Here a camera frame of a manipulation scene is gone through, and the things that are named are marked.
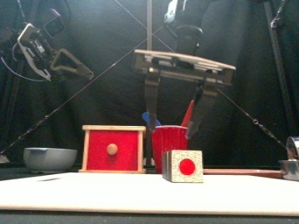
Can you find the dark green toy sushi piece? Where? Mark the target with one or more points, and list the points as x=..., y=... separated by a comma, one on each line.
x=194, y=156

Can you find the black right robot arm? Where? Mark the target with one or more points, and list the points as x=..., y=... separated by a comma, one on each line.
x=187, y=13

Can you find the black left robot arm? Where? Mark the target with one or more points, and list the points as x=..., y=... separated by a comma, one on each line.
x=7, y=36

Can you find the red-orange toy knife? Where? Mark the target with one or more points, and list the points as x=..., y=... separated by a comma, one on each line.
x=188, y=116

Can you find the white cutting board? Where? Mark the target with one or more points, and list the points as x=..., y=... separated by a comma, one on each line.
x=116, y=192

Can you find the blue plastic toy utensil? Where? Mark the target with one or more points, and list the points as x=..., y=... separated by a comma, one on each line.
x=147, y=117

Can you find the black cloth backdrop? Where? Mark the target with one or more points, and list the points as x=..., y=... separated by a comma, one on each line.
x=116, y=102

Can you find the red plastic cup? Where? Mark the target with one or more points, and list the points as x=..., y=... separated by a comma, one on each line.
x=167, y=143

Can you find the wooden box with red front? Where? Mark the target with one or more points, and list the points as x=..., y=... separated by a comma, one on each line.
x=124, y=157

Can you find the pinkish rectangular tray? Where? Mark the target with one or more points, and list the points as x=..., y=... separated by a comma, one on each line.
x=240, y=172

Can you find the grey bowl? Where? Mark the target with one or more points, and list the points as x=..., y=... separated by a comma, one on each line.
x=48, y=159

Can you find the metal measuring cup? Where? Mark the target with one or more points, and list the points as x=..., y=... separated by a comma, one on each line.
x=291, y=169

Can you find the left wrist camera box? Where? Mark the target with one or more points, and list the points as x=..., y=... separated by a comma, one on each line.
x=53, y=26

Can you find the vertical metal frame pole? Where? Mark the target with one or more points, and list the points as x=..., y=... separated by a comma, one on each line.
x=150, y=23

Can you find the dark slanted frame pole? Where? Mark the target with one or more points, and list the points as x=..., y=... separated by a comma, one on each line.
x=278, y=58

